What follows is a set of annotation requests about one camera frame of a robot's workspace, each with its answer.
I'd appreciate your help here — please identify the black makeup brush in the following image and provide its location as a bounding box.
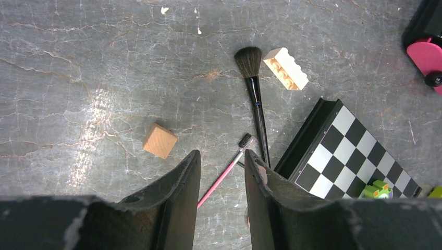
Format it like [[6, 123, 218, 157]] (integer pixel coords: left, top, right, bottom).
[[234, 46, 270, 166]]

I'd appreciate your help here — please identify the black white chessboard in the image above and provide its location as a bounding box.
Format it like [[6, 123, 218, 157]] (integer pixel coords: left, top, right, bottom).
[[275, 99, 421, 200]]

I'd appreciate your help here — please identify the green lego brick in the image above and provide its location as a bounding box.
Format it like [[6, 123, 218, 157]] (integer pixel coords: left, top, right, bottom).
[[428, 186, 442, 198]]

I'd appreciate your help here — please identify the green owl toy block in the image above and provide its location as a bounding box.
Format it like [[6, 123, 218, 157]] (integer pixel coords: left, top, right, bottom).
[[363, 180, 393, 199]]

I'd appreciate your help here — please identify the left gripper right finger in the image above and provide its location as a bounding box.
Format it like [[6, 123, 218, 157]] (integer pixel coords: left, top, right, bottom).
[[244, 150, 441, 249]]

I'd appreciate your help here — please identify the white lego brick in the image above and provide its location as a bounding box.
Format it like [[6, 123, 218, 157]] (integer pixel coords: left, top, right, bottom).
[[263, 47, 309, 91]]

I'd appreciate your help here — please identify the brown wooden cube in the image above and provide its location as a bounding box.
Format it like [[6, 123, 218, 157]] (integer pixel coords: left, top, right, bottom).
[[143, 123, 178, 159]]

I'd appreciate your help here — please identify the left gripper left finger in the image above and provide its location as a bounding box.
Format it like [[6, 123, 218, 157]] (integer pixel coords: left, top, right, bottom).
[[1, 150, 201, 249]]

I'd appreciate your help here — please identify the pink lip gloss wand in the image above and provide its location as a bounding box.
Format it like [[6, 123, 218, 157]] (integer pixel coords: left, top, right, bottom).
[[197, 133, 255, 209]]

